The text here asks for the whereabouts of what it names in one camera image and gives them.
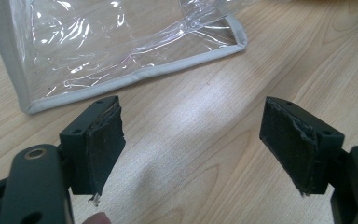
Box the clear plastic bag grey trim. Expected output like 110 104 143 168
0 0 259 115

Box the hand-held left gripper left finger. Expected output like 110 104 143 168
0 94 127 224

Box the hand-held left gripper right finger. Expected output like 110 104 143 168
258 96 358 224

